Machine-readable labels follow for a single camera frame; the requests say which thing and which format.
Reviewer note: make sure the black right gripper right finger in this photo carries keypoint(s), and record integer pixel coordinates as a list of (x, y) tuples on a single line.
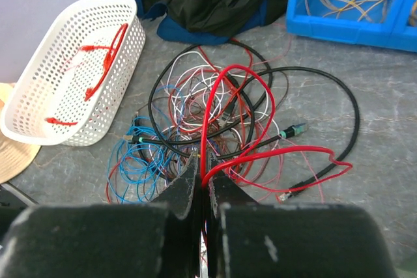
[(248, 239)]

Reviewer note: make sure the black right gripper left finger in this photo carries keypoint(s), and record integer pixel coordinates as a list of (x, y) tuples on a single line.
[(156, 239)]

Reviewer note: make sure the beige bucket hat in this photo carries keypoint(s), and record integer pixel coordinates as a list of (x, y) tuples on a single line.
[(15, 157)]

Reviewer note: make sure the white perforated basket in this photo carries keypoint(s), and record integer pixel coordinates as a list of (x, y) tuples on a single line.
[(74, 83)]

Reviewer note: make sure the blue plastic bin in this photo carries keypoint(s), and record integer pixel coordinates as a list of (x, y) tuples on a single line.
[(380, 23)]

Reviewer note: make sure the black cable teal connector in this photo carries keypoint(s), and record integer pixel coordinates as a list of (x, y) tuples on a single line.
[(287, 133)]

